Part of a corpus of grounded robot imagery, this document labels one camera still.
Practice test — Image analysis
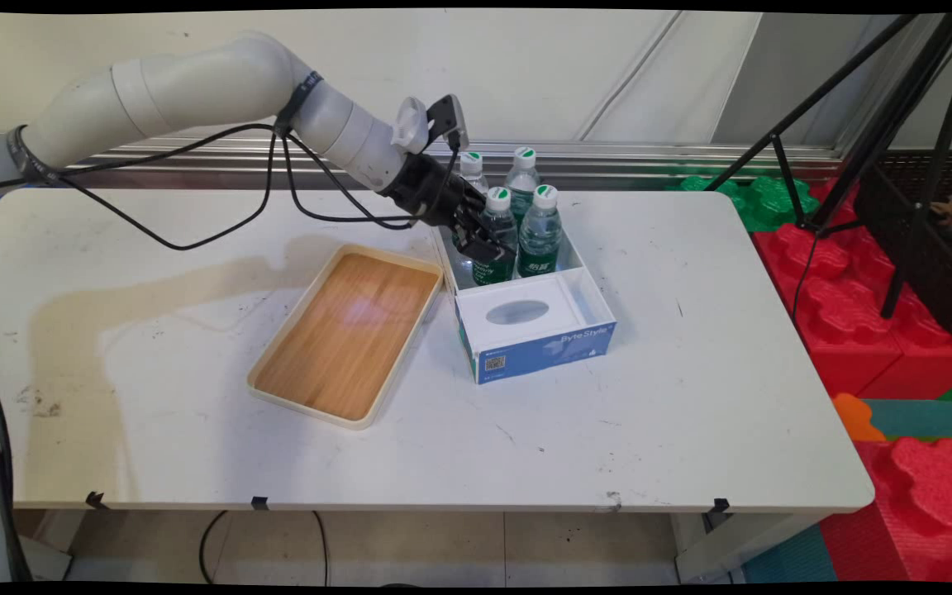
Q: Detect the white and blue cardboard box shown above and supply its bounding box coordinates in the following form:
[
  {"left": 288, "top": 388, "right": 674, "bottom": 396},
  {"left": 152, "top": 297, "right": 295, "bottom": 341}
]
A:
[{"left": 431, "top": 198, "right": 617, "bottom": 386}]

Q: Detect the black velcro strap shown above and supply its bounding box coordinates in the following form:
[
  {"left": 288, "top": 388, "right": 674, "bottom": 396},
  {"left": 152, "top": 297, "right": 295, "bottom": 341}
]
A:
[
  {"left": 274, "top": 70, "right": 325, "bottom": 138},
  {"left": 7, "top": 124, "right": 60, "bottom": 185}
]

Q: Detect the red foam block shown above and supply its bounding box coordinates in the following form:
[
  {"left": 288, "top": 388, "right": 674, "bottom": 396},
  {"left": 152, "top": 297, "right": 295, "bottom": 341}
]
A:
[
  {"left": 819, "top": 436, "right": 952, "bottom": 583},
  {"left": 856, "top": 306, "right": 952, "bottom": 402},
  {"left": 753, "top": 178, "right": 907, "bottom": 399}
]

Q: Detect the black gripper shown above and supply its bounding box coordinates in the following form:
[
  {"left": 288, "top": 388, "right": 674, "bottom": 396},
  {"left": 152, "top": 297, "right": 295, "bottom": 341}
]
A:
[{"left": 379, "top": 153, "right": 518, "bottom": 266}]

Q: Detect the black floor cable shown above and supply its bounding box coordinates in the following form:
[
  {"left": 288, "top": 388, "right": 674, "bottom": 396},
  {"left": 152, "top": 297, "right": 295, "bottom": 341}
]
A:
[{"left": 198, "top": 511, "right": 330, "bottom": 586}]

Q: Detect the black tripod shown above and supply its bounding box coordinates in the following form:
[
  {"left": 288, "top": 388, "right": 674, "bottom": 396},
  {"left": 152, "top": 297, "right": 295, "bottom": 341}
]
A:
[{"left": 703, "top": 12, "right": 952, "bottom": 319}]

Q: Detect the black mesh basket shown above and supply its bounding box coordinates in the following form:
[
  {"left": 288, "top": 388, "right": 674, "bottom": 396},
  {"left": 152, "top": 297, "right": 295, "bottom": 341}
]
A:
[{"left": 854, "top": 151, "right": 952, "bottom": 340}]

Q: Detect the aluminium rail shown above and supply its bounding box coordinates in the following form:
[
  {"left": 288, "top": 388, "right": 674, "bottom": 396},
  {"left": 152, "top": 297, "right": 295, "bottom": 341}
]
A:
[{"left": 63, "top": 136, "right": 845, "bottom": 193}]

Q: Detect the teal foam mat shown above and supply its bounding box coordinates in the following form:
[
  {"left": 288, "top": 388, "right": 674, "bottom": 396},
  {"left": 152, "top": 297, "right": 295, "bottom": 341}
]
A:
[{"left": 860, "top": 398, "right": 952, "bottom": 440}]

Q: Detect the dark grey wrist camera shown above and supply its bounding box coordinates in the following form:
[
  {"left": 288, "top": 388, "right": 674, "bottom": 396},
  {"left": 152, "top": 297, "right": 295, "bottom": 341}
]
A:
[{"left": 425, "top": 93, "right": 470, "bottom": 152}]

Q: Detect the green label water bottle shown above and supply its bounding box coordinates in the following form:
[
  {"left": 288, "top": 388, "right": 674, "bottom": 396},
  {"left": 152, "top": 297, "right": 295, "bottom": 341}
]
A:
[
  {"left": 502, "top": 147, "right": 541, "bottom": 242},
  {"left": 473, "top": 187, "right": 520, "bottom": 287},
  {"left": 517, "top": 184, "right": 564, "bottom": 278},
  {"left": 458, "top": 151, "right": 491, "bottom": 199}
]

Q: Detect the green foam block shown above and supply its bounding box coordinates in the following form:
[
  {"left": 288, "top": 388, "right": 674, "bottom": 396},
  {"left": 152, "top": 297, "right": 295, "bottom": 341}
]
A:
[{"left": 666, "top": 169, "right": 821, "bottom": 235}]

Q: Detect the white table leg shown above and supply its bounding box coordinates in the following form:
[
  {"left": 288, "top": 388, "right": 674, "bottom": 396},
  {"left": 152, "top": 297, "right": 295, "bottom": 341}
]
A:
[{"left": 674, "top": 511, "right": 828, "bottom": 583}]

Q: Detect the thin black tripod cable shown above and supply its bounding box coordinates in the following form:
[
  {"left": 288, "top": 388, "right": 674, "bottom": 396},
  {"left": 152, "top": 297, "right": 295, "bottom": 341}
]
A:
[{"left": 790, "top": 230, "right": 826, "bottom": 325}]

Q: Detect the grey table leg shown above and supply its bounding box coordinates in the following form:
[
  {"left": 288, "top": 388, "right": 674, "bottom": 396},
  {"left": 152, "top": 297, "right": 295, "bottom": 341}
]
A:
[{"left": 13, "top": 533, "right": 72, "bottom": 582}]

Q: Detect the orange foam piece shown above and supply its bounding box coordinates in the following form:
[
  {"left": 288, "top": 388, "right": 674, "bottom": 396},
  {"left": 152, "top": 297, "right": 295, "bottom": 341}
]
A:
[{"left": 831, "top": 393, "right": 887, "bottom": 443}]

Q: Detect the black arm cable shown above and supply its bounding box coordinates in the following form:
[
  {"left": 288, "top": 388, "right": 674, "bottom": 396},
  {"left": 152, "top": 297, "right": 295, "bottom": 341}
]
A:
[{"left": 0, "top": 122, "right": 462, "bottom": 251}]

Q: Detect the wooden tray with cream rim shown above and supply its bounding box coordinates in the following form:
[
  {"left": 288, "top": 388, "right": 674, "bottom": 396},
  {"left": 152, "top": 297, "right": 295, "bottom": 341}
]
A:
[{"left": 247, "top": 244, "right": 445, "bottom": 431}]

